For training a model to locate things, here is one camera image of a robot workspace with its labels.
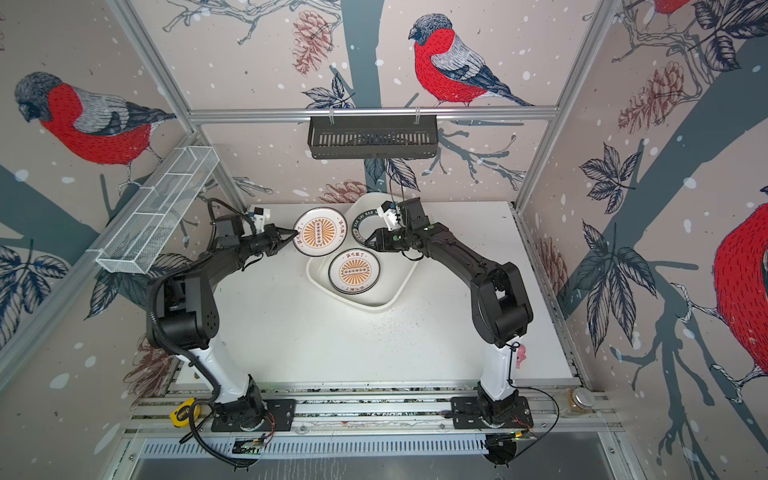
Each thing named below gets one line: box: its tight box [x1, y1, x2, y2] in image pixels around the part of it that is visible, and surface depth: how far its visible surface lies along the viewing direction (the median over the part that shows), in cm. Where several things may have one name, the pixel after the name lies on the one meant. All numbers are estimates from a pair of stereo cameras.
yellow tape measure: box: [170, 397, 201, 427], surface depth 74 cm
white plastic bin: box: [307, 192, 420, 311], surface depth 97 cm
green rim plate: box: [352, 209, 389, 246], surface depth 114 cm
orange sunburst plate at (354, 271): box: [328, 248, 381, 295], surface depth 102 cm
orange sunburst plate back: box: [293, 206, 348, 257], surface depth 95 cm
